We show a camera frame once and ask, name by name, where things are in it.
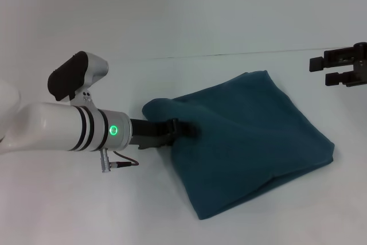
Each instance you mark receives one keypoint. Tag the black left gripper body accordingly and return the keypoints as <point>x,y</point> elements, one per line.
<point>152,133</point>

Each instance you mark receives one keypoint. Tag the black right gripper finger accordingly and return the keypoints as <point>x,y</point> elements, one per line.
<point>335,79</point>
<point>318,64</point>

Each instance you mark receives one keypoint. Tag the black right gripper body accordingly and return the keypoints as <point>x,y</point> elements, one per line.
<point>362,64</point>

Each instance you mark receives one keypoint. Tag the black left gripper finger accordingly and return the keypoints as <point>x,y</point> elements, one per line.
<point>186,129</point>

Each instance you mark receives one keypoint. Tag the teal blue shirt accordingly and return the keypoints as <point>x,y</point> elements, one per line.
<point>243,141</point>

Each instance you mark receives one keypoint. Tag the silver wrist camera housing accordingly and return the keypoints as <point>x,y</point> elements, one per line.
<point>77,73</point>

